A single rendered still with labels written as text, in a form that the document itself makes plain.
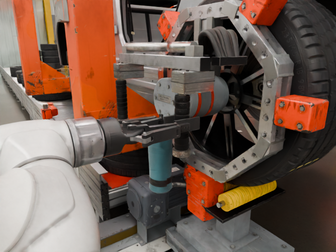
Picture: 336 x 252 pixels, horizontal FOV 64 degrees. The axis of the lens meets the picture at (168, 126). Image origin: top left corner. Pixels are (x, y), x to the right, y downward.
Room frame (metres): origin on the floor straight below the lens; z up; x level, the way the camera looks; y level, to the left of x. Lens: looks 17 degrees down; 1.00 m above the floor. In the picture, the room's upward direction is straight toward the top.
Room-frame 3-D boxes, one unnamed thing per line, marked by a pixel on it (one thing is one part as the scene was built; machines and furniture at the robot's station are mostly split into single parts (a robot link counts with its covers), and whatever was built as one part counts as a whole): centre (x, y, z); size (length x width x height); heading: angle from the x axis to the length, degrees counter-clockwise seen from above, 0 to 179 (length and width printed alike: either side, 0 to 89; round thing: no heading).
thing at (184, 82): (0.62, -0.06, 0.93); 0.09 x 0.05 x 0.05; 124
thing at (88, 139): (0.48, 0.16, 0.83); 0.09 x 0.06 x 0.09; 34
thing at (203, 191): (0.90, -0.17, 0.48); 0.16 x 0.12 x 0.17; 124
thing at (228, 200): (0.83, -0.28, 0.51); 0.29 x 0.06 x 0.06; 124
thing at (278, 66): (0.88, -0.13, 0.85); 0.54 x 0.07 x 0.54; 34
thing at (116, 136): (0.52, 0.10, 0.83); 0.09 x 0.08 x 0.07; 124
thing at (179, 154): (0.60, -0.03, 0.83); 0.04 x 0.04 x 0.16
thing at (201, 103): (0.84, -0.07, 0.85); 0.21 x 0.14 x 0.14; 124
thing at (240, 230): (0.97, -0.28, 0.32); 0.40 x 0.30 x 0.28; 34
